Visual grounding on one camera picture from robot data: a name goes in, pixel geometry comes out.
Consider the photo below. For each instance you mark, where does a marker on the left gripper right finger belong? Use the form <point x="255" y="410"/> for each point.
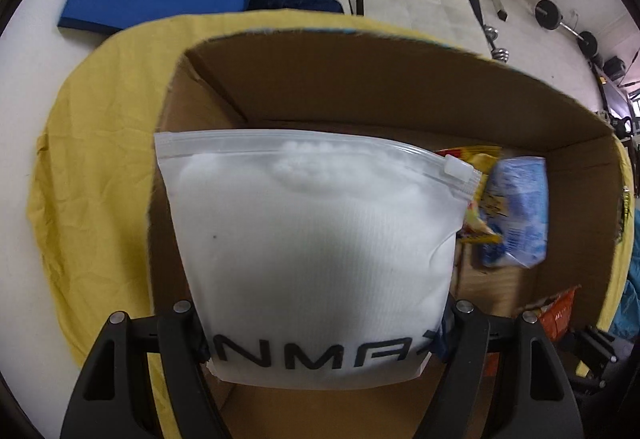
<point x="532" y="397"/>

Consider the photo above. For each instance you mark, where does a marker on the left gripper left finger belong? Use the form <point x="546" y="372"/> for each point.
<point x="113" y="396"/>

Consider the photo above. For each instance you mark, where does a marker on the orange snack bag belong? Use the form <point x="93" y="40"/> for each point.
<point x="554" y="312"/>

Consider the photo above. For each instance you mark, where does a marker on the blue white tissue pack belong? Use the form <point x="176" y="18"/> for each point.
<point x="515" y="205"/>

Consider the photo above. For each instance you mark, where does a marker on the yellow panda snack bag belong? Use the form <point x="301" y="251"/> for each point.
<point x="475" y="230"/>

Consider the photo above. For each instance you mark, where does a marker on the white zip pouch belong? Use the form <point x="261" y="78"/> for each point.
<point x="315" y="260"/>

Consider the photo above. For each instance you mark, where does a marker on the black shoe wipes pack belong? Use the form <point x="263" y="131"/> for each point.
<point x="622" y="213"/>

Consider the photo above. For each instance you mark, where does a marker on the blue blanket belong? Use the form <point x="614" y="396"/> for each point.
<point x="626" y="323"/>

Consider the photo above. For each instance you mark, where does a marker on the yellow tablecloth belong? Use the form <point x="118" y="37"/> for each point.
<point x="93" y="184"/>

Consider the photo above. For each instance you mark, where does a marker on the chrome dumbbell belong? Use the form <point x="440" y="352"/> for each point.
<point x="498" y="54"/>

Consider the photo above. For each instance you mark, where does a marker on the floor barbell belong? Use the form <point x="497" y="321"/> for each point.
<point x="549" y="17"/>

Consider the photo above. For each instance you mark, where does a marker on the open cardboard box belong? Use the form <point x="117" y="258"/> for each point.
<point x="421" y="93"/>

